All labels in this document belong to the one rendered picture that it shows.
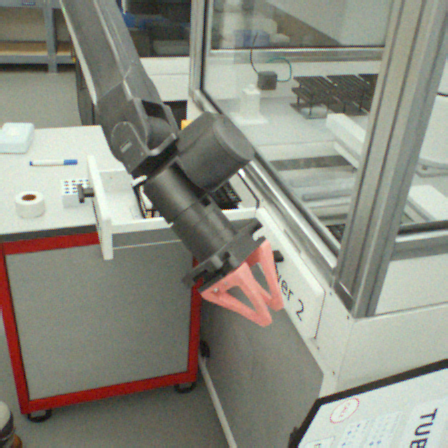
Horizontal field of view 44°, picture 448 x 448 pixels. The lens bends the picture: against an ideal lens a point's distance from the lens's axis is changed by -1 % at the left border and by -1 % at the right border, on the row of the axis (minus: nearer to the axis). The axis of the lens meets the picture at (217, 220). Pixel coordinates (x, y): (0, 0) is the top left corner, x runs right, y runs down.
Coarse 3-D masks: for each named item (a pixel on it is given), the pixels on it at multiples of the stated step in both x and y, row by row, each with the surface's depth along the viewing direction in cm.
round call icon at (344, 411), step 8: (344, 400) 65; (352, 400) 64; (360, 400) 63; (336, 408) 65; (344, 408) 64; (352, 408) 62; (336, 416) 63; (344, 416) 62; (352, 416) 61; (328, 424) 63
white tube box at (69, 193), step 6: (60, 180) 149; (66, 180) 149; (72, 180) 149; (78, 180) 149; (84, 180) 149; (66, 186) 147; (72, 186) 146; (84, 186) 147; (66, 192) 144; (72, 192) 144; (66, 198) 143; (72, 198) 143; (78, 198) 144; (66, 204) 144; (72, 204) 144; (78, 204) 145; (84, 204) 145; (90, 204) 146
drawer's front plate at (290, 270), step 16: (272, 224) 112; (272, 240) 111; (288, 256) 104; (288, 272) 105; (304, 272) 99; (288, 288) 106; (304, 288) 99; (320, 288) 96; (288, 304) 107; (304, 304) 100; (320, 304) 96; (304, 320) 100; (304, 336) 101
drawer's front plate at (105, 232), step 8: (88, 160) 131; (88, 168) 132; (96, 168) 128; (88, 176) 135; (96, 176) 125; (88, 184) 138; (96, 184) 122; (96, 192) 119; (96, 200) 120; (104, 200) 116; (96, 208) 122; (104, 208) 113; (104, 216) 111; (96, 224) 127; (104, 224) 112; (104, 232) 113; (104, 240) 114; (104, 248) 115; (104, 256) 116; (112, 256) 116
